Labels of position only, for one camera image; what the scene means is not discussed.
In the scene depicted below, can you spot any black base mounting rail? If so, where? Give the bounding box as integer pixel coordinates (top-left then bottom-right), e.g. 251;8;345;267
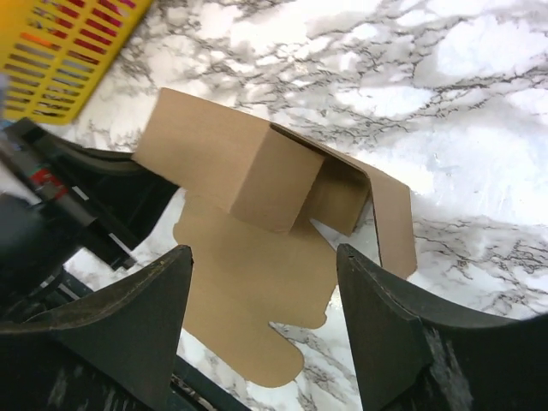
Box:
27;268;250;411

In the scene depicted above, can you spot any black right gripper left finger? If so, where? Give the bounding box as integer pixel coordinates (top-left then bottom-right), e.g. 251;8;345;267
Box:
1;246;193;410

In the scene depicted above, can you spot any yellow plastic shopping basket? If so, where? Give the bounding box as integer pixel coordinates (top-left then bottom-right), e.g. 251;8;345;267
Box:
1;0;151;125

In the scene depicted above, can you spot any brown cardboard box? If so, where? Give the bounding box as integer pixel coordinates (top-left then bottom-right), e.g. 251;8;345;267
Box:
134;88;417;388

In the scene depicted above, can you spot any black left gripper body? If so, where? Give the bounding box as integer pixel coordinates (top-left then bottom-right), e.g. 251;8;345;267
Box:
1;118;177;321

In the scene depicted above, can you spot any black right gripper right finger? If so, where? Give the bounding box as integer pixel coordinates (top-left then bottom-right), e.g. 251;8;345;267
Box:
337;244;547;410

